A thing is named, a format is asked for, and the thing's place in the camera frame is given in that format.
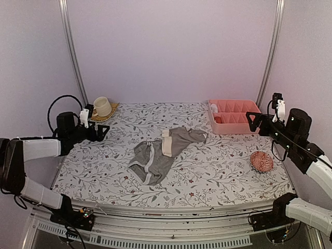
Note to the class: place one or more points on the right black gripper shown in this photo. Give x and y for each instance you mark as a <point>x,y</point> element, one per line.
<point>261,116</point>

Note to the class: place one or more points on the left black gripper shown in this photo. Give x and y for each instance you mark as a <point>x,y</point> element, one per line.
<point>100,136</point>

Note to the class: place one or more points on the grey boxer briefs white trim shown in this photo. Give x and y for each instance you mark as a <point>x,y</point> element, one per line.
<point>148,165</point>

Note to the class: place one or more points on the taupe underwear cream waistband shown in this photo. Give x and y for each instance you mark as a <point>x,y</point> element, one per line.
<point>175,140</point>

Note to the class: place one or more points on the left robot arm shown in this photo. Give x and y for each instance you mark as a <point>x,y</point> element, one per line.
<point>16,152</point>

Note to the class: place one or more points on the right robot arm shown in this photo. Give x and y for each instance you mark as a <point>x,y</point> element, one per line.
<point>308,158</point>

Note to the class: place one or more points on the cream ceramic mug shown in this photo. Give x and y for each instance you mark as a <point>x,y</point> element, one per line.
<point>102,107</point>

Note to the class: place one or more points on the woven bamboo coaster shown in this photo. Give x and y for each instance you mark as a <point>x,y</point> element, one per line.
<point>103,119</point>

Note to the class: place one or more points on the pink divided organizer tray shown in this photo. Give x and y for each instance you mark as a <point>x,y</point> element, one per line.
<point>232,113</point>

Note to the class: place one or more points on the red item in tray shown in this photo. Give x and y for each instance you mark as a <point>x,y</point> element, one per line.
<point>218,120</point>

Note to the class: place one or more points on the red patterned bowl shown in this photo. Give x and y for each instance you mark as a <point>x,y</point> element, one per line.
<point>261,162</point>

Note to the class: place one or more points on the white item in tray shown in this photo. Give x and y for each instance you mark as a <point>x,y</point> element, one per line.
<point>214,108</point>

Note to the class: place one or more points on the floral tablecloth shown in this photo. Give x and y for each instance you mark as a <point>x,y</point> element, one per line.
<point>216,172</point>

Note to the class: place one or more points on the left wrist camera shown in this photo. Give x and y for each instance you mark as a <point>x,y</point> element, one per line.
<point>85,115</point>

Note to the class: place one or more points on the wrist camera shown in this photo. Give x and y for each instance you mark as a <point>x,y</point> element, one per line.
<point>278,104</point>
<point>85,115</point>

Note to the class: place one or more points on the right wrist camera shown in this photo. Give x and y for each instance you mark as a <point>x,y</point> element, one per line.
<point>278,104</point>

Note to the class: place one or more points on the front aluminium rail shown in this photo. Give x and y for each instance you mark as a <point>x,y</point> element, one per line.
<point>117,226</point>

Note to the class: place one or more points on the right aluminium frame post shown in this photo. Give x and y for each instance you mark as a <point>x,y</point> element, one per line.
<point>277,25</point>

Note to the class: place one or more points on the aluminium frame post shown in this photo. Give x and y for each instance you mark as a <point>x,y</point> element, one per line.
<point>71,49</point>
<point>277,25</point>

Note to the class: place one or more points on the left aluminium frame post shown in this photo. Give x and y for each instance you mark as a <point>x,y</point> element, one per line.
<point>71,49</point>

